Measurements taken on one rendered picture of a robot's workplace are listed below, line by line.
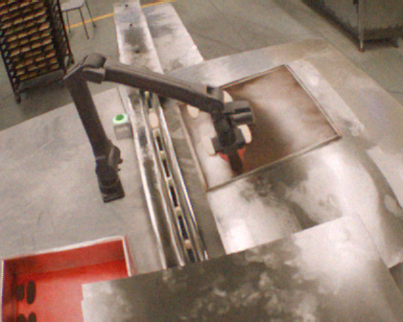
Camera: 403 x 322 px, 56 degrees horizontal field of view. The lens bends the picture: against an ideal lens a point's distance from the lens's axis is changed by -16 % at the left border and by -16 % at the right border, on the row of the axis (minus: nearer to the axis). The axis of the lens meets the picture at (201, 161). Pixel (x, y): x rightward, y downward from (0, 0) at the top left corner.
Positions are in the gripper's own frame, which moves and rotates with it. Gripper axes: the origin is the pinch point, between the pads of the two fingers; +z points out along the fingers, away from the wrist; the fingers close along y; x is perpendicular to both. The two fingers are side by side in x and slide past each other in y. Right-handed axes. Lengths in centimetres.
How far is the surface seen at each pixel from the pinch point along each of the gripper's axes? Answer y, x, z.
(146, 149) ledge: -28.5, 21.4, 1.0
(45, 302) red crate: -71, -37, -3
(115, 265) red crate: -46, -26, 2
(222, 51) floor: 29, 242, 100
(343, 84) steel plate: 62, 45, 22
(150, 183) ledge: -29.0, 3.7, 0.8
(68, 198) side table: -62, 9, -1
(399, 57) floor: 198, 189, 130
